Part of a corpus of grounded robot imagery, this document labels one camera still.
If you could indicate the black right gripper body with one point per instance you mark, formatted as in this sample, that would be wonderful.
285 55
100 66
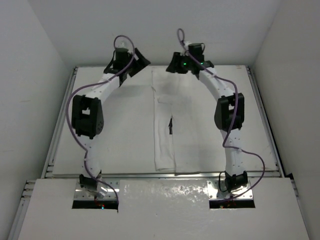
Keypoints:
184 63

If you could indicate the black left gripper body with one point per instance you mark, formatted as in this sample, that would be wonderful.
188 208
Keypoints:
135 66

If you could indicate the white printed t-shirt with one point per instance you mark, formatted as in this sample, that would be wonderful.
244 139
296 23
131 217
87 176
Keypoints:
186 139

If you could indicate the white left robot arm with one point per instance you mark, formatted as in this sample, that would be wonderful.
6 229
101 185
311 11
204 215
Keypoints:
84 112

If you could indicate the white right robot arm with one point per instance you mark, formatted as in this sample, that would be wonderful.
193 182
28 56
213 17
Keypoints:
229 112

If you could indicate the white front cover panel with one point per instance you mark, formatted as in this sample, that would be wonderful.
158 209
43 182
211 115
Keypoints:
163 210

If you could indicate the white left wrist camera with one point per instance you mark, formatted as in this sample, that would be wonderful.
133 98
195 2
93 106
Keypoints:
126 46

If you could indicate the aluminium table edge rail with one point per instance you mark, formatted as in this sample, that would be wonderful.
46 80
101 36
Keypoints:
252 174

